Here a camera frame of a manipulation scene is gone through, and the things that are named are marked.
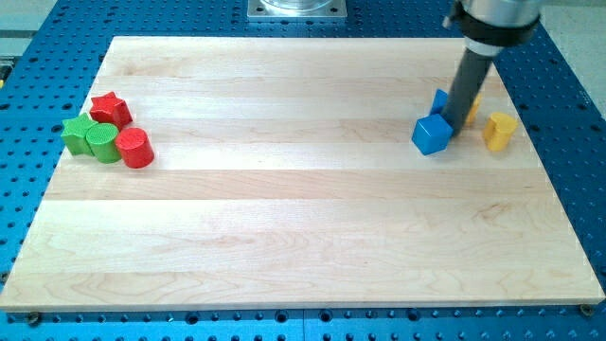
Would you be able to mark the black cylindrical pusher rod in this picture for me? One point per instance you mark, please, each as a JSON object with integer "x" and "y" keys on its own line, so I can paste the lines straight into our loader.
{"x": 469, "y": 78}

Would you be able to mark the blue triangle block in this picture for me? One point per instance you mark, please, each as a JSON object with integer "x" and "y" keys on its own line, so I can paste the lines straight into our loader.
{"x": 439, "y": 101}

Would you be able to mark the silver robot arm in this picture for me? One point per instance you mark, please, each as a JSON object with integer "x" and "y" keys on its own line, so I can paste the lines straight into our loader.
{"x": 488, "y": 27}

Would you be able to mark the yellow hexagon block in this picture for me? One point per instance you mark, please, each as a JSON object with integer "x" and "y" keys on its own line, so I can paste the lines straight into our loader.
{"x": 473, "y": 110}

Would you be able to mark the yellow heart block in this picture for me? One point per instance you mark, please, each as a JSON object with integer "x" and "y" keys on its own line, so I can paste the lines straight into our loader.
{"x": 498, "y": 131}

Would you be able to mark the blue cube block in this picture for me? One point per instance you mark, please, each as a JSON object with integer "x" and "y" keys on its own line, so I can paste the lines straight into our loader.
{"x": 432, "y": 134}

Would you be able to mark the wooden board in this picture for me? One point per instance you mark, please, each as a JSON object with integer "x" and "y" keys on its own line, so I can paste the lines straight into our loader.
{"x": 285, "y": 176}

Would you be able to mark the red cylinder block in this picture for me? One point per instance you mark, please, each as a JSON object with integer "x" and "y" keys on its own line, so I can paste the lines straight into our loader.
{"x": 135, "y": 148}

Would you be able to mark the red star block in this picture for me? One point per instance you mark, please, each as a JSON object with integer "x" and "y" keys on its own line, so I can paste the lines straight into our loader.
{"x": 109, "y": 108}

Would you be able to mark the green cylinder block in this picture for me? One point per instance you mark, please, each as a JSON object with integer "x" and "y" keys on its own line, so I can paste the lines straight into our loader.
{"x": 101, "y": 140}

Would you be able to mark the green star block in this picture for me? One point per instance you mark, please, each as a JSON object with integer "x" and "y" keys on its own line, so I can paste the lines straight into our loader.
{"x": 74, "y": 134}

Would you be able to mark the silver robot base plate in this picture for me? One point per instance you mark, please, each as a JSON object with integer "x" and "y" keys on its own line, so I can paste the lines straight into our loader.
{"x": 296, "y": 9}

